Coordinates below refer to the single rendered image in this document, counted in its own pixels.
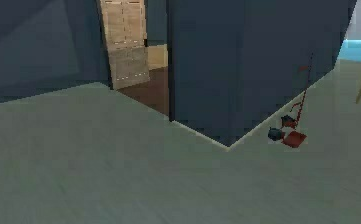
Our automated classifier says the light wooden room door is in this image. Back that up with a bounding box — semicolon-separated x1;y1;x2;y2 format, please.
98;0;151;90

